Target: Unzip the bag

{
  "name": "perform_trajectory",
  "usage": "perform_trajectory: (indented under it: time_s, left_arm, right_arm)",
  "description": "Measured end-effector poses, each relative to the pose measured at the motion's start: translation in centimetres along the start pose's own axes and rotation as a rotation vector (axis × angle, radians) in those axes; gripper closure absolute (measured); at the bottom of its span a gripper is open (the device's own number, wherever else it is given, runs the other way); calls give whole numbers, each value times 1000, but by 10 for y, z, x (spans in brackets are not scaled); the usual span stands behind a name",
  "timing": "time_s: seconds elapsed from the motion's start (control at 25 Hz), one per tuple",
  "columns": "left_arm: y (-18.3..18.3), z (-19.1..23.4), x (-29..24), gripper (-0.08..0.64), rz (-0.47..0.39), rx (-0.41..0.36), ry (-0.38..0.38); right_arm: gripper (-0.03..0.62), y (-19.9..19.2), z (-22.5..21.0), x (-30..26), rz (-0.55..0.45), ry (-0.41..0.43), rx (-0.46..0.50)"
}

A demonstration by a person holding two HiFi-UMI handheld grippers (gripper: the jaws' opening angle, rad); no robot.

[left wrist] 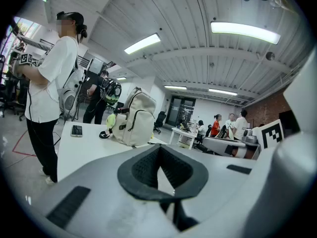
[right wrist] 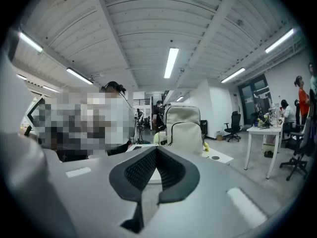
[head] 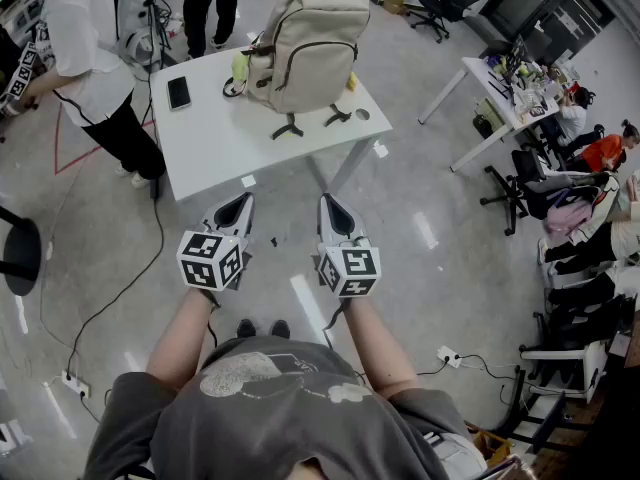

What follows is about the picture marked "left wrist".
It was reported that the yellow-green plush toy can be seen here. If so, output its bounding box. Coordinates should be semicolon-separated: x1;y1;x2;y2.
106;113;116;134

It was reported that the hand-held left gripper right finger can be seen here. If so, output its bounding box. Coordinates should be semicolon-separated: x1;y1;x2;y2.
160;144;257;233

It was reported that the white cluttered desk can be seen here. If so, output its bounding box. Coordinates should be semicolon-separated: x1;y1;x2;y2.
169;126;199;150

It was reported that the black office chair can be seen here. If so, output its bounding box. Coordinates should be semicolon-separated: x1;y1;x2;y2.
153;111;167;135

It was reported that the black glass door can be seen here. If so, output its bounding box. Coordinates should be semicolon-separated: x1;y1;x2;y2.
165;95;196;127

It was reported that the black staircase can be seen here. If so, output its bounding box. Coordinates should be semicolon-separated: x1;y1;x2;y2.
77;55;117;84

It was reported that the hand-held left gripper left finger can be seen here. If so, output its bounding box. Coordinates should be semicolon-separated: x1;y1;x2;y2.
37;144;178;238

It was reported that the black smartphone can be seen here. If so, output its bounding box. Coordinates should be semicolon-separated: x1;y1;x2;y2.
70;124;83;138

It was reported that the beige backpack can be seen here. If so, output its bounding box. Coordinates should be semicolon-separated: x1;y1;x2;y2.
112;86;157;147

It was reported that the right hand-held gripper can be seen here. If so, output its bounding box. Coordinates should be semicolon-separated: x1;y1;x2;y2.
203;119;285;160

